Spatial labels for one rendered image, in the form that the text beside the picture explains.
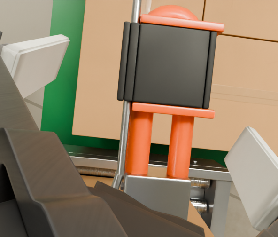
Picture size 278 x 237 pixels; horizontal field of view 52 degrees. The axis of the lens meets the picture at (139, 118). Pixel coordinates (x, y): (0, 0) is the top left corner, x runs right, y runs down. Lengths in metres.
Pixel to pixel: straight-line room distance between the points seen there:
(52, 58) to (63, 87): 1.37
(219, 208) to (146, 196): 0.78
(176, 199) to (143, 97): 0.10
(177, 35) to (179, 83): 0.04
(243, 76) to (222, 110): 0.14
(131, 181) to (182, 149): 0.06
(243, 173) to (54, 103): 1.42
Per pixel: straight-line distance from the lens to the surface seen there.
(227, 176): 0.99
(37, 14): 1.64
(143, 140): 0.26
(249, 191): 0.17
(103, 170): 0.99
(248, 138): 0.19
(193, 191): 1.10
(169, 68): 0.25
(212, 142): 1.03
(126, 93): 0.25
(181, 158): 0.27
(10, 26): 1.66
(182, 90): 0.25
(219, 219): 1.05
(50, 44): 0.16
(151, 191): 0.27
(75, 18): 1.59
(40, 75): 0.17
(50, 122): 1.56
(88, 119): 0.98
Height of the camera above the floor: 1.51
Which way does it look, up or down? 85 degrees down
